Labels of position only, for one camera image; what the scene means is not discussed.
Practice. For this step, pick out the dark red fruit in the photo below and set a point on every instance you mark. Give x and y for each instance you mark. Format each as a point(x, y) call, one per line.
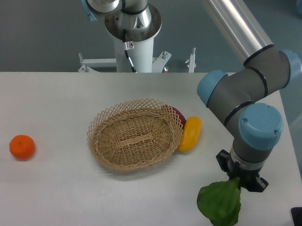
point(181, 117)

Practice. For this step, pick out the yellow mango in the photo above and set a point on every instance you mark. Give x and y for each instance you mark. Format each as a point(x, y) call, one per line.
point(191, 133)

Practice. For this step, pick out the woven wicker basket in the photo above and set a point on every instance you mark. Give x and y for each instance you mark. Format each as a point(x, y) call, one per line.
point(134, 134)

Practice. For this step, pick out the white mounting bracket frame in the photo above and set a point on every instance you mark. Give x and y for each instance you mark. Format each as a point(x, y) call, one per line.
point(133, 60)

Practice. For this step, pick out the green leafy vegetable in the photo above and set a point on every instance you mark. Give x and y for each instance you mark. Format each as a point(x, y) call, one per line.
point(220, 202)

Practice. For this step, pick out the orange tangerine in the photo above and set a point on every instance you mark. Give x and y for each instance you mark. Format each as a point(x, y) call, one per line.
point(22, 147)

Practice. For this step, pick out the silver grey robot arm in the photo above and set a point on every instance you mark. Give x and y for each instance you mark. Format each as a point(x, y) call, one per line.
point(234, 99)

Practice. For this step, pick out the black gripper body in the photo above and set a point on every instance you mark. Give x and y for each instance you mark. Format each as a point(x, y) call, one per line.
point(247, 172)

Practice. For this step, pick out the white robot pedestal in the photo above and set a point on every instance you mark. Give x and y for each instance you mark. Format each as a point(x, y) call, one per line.
point(133, 37)

